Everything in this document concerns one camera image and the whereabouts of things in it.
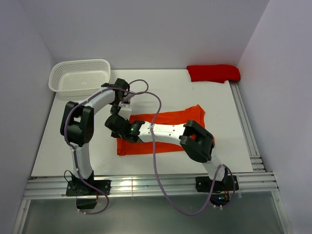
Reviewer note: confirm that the aluminium right side rail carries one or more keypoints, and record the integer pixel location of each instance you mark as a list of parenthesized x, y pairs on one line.
[(255, 157)]

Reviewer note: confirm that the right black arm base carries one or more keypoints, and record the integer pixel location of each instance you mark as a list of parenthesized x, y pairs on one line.
[(221, 189)]

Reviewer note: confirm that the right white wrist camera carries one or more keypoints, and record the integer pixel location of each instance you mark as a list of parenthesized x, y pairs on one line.
[(125, 110)]

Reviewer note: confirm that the orange t-shirt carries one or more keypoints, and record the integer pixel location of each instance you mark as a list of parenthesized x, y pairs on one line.
[(196, 113)]

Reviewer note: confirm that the white perforated plastic basket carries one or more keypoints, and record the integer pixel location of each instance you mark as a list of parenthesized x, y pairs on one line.
[(79, 77)]

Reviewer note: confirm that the red rolled t-shirt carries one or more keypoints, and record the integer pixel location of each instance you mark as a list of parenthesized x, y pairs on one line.
[(214, 73)]

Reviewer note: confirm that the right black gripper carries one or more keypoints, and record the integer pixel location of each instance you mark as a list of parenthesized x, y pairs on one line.
[(115, 135)]

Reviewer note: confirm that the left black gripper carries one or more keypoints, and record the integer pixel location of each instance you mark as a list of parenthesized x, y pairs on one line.
[(113, 111)]

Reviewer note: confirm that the aluminium rail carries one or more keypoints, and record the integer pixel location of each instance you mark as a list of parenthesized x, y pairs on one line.
[(146, 185), (255, 157)]

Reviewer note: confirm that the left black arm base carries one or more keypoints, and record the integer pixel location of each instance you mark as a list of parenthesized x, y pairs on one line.
[(87, 197)]

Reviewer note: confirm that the aluminium front rail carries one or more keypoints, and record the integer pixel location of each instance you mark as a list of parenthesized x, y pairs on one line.
[(146, 185)]

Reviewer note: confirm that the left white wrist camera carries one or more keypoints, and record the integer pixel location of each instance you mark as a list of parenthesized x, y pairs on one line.
[(127, 96)]

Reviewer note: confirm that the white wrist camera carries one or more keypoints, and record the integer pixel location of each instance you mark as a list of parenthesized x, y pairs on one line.
[(127, 96), (125, 110)]

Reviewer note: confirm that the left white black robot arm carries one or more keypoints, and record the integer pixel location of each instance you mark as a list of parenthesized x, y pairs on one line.
[(78, 119)]

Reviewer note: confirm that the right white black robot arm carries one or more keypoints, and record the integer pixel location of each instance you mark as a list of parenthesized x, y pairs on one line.
[(195, 140)]

